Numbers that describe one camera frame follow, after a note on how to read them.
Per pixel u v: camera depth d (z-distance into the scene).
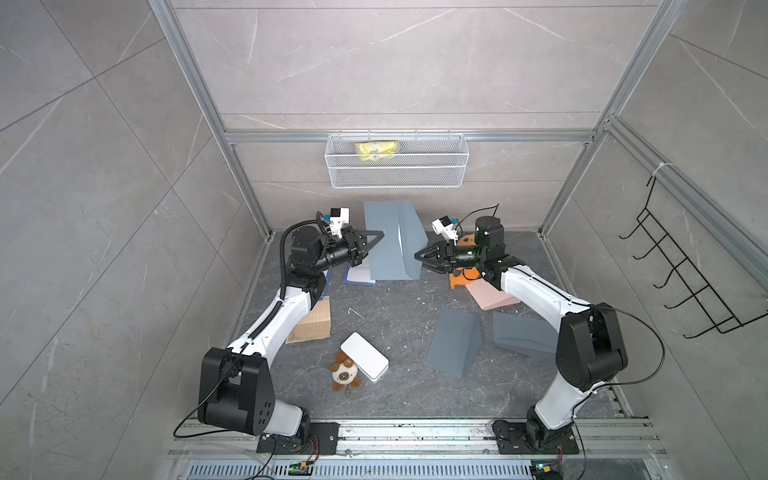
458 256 0.71
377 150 0.84
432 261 0.73
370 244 0.70
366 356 0.82
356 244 0.68
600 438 0.75
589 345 0.46
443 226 0.76
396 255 0.72
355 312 0.98
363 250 0.68
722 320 0.58
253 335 0.46
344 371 0.81
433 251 0.73
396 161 0.90
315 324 0.94
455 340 0.90
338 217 0.71
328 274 1.07
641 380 0.46
